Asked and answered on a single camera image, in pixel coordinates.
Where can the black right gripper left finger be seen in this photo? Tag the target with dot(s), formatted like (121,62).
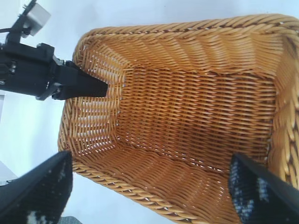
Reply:
(35,198)

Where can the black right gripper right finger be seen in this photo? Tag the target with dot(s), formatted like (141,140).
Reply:
(264,198)

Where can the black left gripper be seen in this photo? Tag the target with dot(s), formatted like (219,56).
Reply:
(25,70)

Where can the tan woven wicker basket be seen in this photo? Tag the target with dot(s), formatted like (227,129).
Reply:
(187,105)

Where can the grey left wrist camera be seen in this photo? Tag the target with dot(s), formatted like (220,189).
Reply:
(38,16)

